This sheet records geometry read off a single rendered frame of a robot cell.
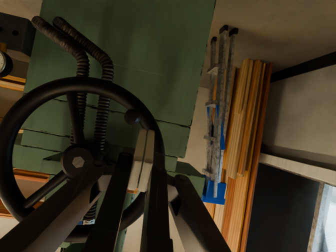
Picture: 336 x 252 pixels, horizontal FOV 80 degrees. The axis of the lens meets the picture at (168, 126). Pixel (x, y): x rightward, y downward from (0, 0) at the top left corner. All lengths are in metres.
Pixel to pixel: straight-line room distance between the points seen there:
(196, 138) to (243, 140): 1.38
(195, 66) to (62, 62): 0.35
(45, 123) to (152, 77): 0.30
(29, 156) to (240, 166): 1.58
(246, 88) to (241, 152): 0.55
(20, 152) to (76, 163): 0.28
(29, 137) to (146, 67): 0.35
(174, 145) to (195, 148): 2.60
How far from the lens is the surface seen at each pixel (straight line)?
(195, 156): 3.17
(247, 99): 1.90
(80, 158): 0.36
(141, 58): 0.57
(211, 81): 1.54
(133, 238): 3.44
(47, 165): 0.50
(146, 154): 0.17
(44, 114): 0.60
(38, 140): 0.61
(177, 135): 0.55
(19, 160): 0.63
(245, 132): 1.85
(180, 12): 0.63
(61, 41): 0.49
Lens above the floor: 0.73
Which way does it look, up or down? 1 degrees down
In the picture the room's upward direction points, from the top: 169 degrees counter-clockwise
